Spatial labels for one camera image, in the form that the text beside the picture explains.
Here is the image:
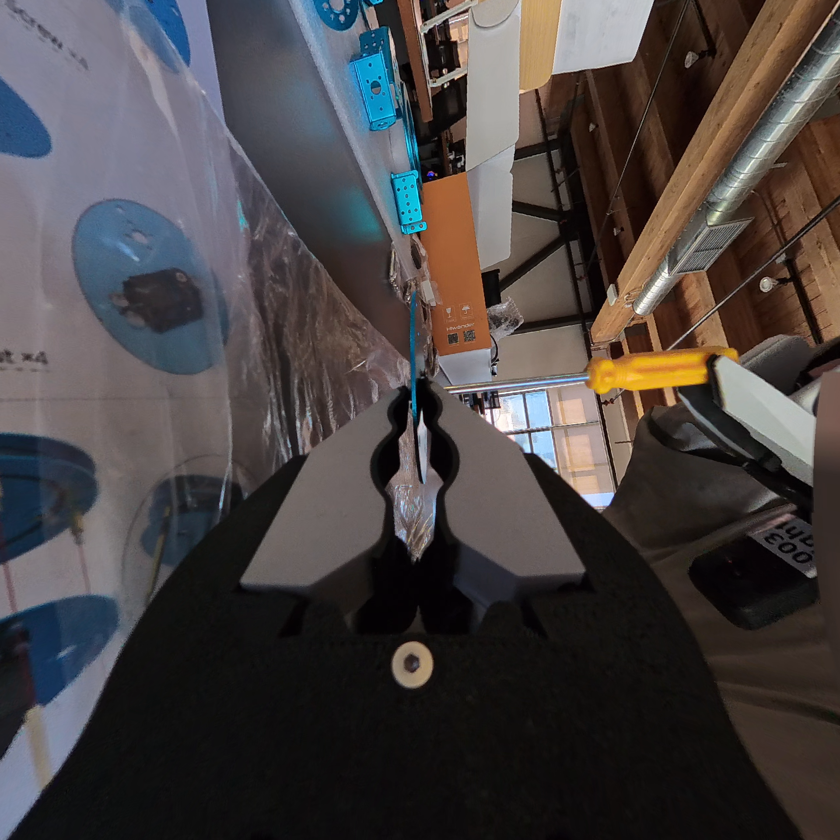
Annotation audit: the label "wooden ceiling beam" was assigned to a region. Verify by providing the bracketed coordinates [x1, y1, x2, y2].
[589, 0, 816, 347]

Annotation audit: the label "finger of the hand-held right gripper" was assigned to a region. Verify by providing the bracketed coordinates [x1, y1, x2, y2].
[707, 351, 819, 485]
[676, 387, 815, 510]

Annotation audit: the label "clear plastic bag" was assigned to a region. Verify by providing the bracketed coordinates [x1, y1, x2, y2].
[118, 66, 442, 567]

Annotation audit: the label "small bags of screws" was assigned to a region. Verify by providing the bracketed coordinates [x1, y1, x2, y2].
[386, 241, 442, 370]

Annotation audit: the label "white board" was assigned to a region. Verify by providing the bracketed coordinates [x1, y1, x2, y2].
[550, 0, 658, 76]

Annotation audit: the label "light wooden panel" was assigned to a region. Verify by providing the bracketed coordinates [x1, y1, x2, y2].
[518, 0, 563, 93]

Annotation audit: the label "yellow handled screwdriver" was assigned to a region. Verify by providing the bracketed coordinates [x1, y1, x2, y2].
[445, 348, 740, 396]

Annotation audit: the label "silver ventilation duct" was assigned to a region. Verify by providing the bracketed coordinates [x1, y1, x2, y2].
[632, 12, 840, 317]

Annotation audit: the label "blue round metal disc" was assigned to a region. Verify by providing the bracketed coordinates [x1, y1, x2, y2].
[408, 290, 438, 485]

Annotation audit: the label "blue servo bracket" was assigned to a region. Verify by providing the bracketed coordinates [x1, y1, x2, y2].
[349, 25, 403, 132]

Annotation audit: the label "white cardboard box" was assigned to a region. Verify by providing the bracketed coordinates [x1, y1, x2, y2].
[436, 0, 517, 386]

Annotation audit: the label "blue U-shaped bracket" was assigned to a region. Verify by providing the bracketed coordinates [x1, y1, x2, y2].
[312, 0, 362, 32]

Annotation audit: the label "white foam tray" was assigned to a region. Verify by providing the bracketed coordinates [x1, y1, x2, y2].
[287, 0, 429, 238]

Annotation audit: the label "grey desk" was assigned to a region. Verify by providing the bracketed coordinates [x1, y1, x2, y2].
[205, 0, 413, 360]

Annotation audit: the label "bubble wrap bag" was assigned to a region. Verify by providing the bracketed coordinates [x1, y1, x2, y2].
[486, 298, 527, 343]

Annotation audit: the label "blue perforated plate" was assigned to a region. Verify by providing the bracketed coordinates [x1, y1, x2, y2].
[390, 170, 429, 236]

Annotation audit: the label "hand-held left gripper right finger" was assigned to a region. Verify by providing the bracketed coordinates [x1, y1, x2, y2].
[423, 382, 587, 631]

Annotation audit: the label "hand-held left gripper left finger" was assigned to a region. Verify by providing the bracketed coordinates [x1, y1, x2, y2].
[239, 386, 422, 631]

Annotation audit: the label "large window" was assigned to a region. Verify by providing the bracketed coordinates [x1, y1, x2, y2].
[458, 386, 619, 511]

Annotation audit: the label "blue metal ring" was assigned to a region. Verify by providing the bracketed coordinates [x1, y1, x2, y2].
[399, 84, 422, 173]

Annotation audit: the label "white instruction manual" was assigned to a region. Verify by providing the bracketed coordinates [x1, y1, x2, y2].
[0, 0, 245, 840]

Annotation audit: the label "orange cardboard box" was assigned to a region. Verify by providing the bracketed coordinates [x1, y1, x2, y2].
[419, 171, 494, 360]

